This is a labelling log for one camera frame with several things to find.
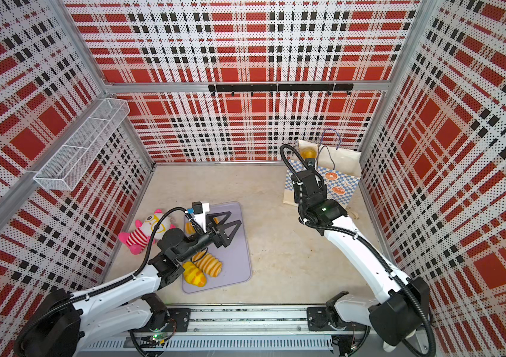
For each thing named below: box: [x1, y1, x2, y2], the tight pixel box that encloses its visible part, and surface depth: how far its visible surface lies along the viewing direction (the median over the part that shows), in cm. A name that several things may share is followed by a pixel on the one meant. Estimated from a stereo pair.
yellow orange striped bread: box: [182, 261, 207, 288], surface depth 82 cm
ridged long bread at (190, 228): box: [185, 221, 196, 235], surface depth 66 cm
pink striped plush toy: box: [118, 208, 176, 256], surface depth 90 cm
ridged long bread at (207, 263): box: [191, 249, 223, 278], surface depth 84 cm
